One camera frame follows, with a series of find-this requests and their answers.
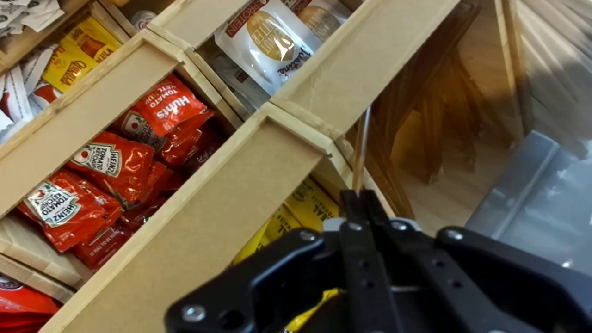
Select bamboo tiered condiment organizer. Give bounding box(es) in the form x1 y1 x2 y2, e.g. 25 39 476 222
0 0 522 333

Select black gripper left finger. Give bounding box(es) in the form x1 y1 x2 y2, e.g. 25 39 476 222
339 190 400 333

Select white sauce packets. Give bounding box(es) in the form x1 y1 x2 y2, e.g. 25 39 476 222
215 0 352 94

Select white sugar packets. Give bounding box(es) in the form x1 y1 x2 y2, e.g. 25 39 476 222
0 44 62 142

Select yellow mustard packets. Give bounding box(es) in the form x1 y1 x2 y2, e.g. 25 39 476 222
234 177 341 333

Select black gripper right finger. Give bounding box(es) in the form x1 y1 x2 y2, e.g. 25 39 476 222
359 190 539 333

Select thin wooden stirrer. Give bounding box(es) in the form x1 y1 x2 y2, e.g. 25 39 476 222
352 105 372 192

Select red ketchup packets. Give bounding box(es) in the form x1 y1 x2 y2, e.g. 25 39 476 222
17 74 215 270

